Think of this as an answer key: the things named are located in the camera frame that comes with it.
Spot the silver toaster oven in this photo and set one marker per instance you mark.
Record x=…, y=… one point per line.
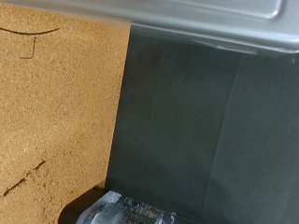
x=187, y=15

